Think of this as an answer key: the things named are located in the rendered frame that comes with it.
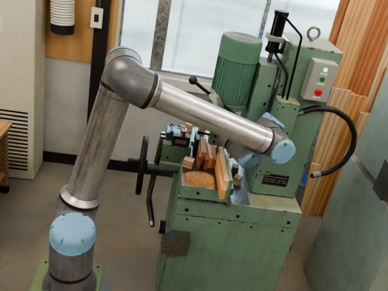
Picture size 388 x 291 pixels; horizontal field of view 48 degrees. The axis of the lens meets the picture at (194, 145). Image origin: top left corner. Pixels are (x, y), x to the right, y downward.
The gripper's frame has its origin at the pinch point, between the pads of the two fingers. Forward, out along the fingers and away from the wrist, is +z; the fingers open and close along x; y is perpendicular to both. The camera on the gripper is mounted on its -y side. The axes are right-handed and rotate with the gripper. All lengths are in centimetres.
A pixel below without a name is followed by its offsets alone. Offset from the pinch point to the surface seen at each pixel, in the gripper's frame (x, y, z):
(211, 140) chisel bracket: 15.3, -18.4, -4.1
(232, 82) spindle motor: -13.6, -7.9, -1.5
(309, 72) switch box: -35.6, -19.9, -20.2
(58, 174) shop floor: 145, -57, 107
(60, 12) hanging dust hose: 36, -16, 141
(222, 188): 20.1, -5.0, -30.6
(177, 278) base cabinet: 79, -25, -34
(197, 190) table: 28.9, -3.7, -23.0
